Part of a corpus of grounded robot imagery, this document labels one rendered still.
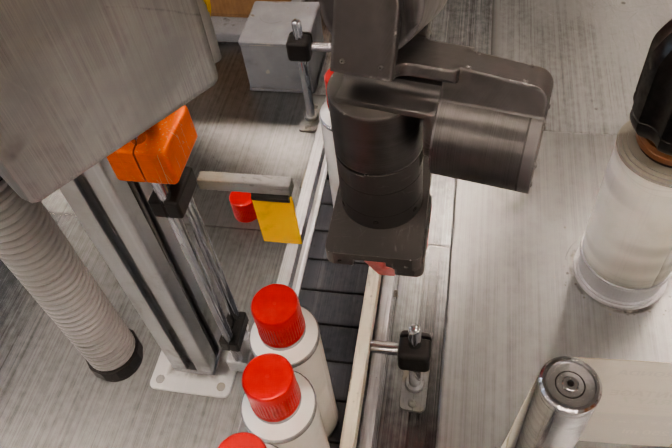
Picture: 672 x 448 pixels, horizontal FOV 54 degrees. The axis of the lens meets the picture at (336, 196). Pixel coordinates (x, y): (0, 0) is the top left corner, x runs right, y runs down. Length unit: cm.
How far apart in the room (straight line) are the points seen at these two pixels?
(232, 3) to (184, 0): 84
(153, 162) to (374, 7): 16
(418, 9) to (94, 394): 55
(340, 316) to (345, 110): 34
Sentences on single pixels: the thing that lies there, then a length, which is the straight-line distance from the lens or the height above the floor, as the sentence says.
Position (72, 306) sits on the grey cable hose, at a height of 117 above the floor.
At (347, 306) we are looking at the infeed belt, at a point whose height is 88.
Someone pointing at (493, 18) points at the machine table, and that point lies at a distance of 110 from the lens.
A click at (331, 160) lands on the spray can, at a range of 65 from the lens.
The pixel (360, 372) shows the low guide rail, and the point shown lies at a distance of 61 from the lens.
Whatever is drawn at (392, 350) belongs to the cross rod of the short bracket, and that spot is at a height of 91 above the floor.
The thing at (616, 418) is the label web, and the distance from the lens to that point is 56.
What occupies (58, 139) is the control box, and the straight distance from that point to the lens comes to 26.
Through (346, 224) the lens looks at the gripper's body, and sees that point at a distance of 45.
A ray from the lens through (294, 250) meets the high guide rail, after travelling 63.
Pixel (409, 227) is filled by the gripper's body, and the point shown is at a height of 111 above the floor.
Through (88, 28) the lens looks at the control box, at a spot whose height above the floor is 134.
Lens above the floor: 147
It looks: 50 degrees down
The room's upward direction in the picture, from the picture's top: 8 degrees counter-clockwise
